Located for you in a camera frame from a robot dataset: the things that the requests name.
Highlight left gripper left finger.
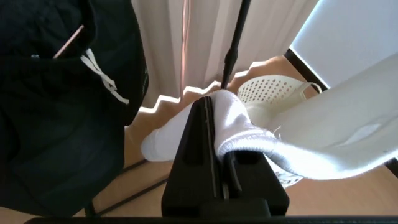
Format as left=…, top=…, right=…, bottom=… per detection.
left=161, top=95, right=223, bottom=218

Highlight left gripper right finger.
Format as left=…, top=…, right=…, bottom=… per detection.
left=222, top=150, right=290, bottom=217

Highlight white garment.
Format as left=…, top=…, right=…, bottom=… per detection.
left=140, top=52, right=398, bottom=190

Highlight black shorts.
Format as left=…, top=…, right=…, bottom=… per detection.
left=0, top=0, right=150, bottom=218

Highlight white laundry basket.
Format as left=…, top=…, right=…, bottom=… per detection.
left=236, top=74, right=323, bottom=189

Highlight black clothes rack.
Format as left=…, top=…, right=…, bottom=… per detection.
left=83, top=0, right=252, bottom=218

